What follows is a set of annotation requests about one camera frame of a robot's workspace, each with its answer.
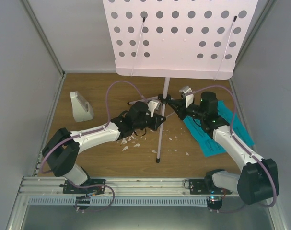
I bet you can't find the pink music stand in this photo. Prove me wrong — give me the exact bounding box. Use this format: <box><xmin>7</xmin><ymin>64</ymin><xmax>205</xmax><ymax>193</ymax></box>
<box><xmin>102</xmin><ymin>0</ymin><xmax>259</xmax><ymax>163</ymax></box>

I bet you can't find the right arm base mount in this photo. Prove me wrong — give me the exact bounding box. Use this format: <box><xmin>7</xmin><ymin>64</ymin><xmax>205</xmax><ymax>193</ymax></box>
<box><xmin>183</xmin><ymin>178</ymin><xmax>232</xmax><ymax>212</ymax></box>

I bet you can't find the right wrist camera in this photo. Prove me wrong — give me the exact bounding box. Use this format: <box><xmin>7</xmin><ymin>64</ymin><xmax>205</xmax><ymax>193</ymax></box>
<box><xmin>179</xmin><ymin>86</ymin><xmax>194</xmax><ymax>108</ymax></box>

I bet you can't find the white metronome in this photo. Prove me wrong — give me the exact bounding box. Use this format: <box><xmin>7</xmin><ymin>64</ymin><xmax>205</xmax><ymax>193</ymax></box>
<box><xmin>70</xmin><ymin>91</ymin><xmax>94</xmax><ymax>122</ymax></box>

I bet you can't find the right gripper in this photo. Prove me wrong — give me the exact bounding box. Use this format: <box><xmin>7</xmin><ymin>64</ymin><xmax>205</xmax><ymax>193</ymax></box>
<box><xmin>168</xmin><ymin>99</ymin><xmax>205</xmax><ymax>121</ymax></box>

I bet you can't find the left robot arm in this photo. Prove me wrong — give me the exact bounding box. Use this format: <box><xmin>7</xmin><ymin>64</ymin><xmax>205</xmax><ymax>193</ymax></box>
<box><xmin>42</xmin><ymin>99</ymin><xmax>166</xmax><ymax>194</ymax></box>

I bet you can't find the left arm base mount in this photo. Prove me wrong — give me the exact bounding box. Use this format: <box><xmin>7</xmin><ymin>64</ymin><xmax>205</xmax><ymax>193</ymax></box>
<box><xmin>60</xmin><ymin>178</ymin><xmax>106</xmax><ymax>205</ymax></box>

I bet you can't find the grey slotted cable duct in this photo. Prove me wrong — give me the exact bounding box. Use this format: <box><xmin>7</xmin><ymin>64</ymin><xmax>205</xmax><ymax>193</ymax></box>
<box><xmin>28</xmin><ymin>196</ymin><xmax>207</xmax><ymax>207</ymax></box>

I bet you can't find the blue sheet music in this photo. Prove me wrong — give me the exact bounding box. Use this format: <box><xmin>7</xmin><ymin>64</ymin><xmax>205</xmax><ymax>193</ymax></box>
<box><xmin>183</xmin><ymin>116</ymin><xmax>226</xmax><ymax>157</ymax></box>
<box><xmin>218</xmin><ymin>100</ymin><xmax>254</xmax><ymax>146</ymax></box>

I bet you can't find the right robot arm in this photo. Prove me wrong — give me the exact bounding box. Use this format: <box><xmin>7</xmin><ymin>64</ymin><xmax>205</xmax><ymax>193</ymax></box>
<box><xmin>168</xmin><ymin>92</ymin><xmax>279</xmax><ymax>207</ymax></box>

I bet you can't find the aluminium rail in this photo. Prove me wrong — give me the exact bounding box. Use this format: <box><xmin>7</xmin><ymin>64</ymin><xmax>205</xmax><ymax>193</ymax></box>
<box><xmin>18</xmin><ymin>177</ymin><xmax>242</xmax><ymax>196</ymax></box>

